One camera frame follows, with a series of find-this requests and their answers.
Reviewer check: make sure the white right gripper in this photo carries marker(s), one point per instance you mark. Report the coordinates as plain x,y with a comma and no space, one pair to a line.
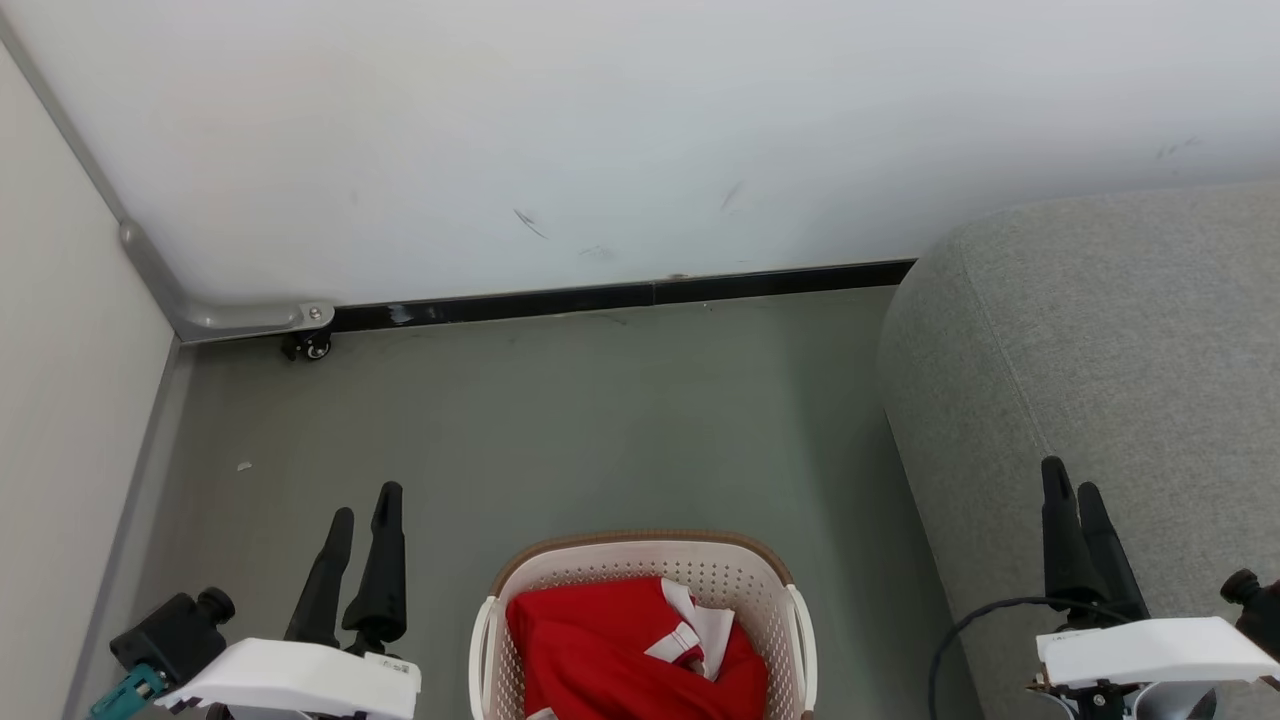
1150,655

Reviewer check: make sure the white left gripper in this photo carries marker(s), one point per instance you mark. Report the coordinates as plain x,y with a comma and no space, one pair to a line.
300,680

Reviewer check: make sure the red garment with white stripes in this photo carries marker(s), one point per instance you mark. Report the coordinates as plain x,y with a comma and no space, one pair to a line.
570,650

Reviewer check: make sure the grey fabric sofa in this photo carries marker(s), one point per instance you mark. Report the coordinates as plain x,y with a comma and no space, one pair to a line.
1100,350

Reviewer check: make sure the grey floor trim strip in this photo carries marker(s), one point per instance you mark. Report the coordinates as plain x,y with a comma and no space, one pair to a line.
135,500

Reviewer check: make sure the small black caster wheel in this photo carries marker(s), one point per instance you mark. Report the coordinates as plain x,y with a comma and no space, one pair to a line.
312,347

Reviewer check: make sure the white perforated laundry basket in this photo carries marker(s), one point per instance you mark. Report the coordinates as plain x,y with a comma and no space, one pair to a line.
600,565

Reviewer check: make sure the red garment with white collar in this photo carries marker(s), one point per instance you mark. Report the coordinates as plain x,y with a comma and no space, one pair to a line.
742,672

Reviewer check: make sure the black baseboard strip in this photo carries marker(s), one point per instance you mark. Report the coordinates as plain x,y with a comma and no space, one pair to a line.
600,298

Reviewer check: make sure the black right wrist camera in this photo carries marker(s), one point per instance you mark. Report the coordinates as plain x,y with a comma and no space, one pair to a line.
1255,610

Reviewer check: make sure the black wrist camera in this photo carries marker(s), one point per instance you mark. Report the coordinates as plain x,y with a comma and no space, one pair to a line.
1255,610
170,640

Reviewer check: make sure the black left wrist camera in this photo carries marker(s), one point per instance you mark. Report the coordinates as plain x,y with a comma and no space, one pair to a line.
170,640

